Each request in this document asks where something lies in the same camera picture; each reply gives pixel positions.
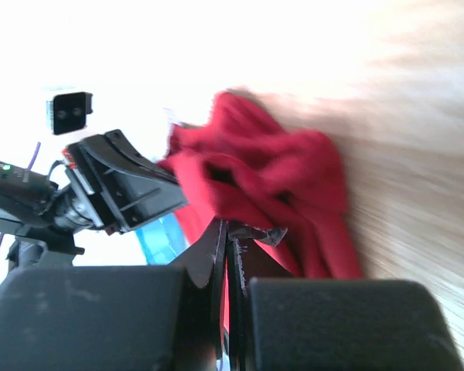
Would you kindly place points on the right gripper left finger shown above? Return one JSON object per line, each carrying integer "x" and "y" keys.
{"x": 158, "y": 317}

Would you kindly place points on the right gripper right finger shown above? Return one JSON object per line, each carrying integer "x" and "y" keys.
{"x": 280, "y": 322}

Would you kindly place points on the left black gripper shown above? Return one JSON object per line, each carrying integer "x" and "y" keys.
{"x": 112, "y": 187}

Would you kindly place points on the dark red t shirt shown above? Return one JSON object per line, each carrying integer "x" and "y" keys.
{"x": 244, "y": 166}

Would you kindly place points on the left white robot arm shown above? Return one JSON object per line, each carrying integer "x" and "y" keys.
{"x": 23, "y": 193}

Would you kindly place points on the teal plastic bin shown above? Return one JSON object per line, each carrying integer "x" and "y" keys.
{"x": 162, "y": 240}

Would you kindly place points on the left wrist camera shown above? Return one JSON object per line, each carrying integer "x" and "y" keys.
{"x": 68, "y": 112}

